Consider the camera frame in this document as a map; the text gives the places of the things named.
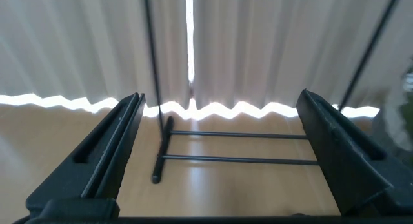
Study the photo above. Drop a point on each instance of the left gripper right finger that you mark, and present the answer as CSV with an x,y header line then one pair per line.
x,y
348,172

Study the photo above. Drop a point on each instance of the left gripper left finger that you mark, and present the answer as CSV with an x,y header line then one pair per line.
x,y
64,185

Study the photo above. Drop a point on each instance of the white laundry basket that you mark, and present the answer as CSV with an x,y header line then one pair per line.
x,y
390,127

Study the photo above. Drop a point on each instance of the black clothes rack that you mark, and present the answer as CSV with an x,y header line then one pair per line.
x,y
163,149

